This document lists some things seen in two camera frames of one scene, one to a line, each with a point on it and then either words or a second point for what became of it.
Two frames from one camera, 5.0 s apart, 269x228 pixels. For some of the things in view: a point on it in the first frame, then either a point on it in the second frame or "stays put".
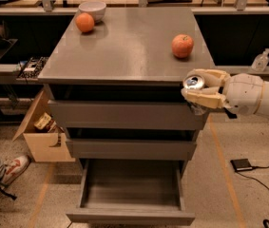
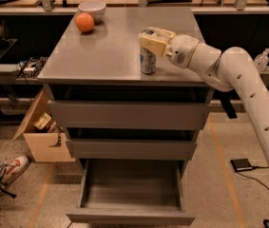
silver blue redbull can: [193, 82] → [147, 58]
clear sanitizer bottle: [261, 61] stays put
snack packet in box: [45, 122] stays put
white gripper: [243, 93] → [182, 50]
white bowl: [95, 8] stays put
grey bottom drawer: [131, 192] stays put
